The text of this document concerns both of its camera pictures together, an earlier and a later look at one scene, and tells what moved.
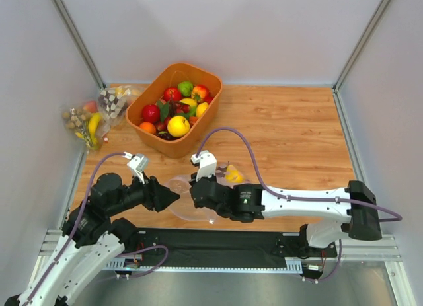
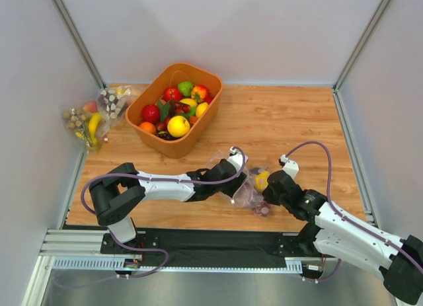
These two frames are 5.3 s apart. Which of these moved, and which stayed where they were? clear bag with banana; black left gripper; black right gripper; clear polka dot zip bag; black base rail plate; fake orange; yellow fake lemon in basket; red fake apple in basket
Moved: clear polka dot zip bag; black left gripper; black right gripper
Stayed: yellow fake lemon in basket; black base rail plate; fake orange; clear bag with banana; red fake apple in basket
